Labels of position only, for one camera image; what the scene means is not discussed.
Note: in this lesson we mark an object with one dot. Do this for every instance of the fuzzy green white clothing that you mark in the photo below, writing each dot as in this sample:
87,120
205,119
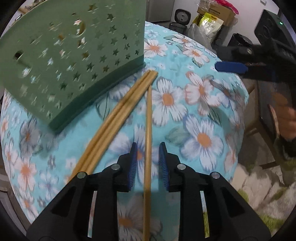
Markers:
261,192

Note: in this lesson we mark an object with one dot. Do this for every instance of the yellow green bag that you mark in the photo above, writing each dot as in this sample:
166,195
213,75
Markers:
208,23

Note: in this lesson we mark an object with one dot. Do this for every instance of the wooden chopstick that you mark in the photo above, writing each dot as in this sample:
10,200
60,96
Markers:
110,118
120,118
148,129

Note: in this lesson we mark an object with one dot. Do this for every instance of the green star-cut utensil holder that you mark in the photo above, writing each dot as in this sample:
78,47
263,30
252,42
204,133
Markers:
69,58

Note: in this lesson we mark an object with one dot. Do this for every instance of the grey refrigerator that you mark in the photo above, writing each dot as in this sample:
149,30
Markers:
159,9

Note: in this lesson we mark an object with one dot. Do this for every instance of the wooden chair frame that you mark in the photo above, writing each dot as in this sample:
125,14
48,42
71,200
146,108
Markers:
274,120

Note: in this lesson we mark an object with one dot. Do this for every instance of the person's right forearm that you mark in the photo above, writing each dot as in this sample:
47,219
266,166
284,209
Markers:
288,118

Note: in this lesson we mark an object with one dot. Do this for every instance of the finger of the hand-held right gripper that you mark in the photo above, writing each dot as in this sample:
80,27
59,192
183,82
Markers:
231,66
248,53

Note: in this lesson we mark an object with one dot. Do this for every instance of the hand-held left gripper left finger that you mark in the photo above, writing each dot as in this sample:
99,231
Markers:
133,166

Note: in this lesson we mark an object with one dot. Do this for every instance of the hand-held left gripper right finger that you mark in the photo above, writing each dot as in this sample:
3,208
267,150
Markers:
163,166

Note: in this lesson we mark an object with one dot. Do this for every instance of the pink plastic bag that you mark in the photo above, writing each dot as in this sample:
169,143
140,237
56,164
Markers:
229,4

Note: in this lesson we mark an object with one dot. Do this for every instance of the cardboard box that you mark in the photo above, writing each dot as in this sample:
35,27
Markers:
222,14

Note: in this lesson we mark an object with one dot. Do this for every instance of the floral turquoise tablecloth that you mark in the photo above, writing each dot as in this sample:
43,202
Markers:
196,115

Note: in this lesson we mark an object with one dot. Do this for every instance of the black rice cooker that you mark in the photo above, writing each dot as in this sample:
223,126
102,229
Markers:
182,16

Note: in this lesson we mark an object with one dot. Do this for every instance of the black trash bin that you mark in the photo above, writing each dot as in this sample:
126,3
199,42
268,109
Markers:
240,39

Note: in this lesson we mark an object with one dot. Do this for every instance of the clear plastic bag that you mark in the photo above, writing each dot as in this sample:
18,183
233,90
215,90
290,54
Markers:
198,33

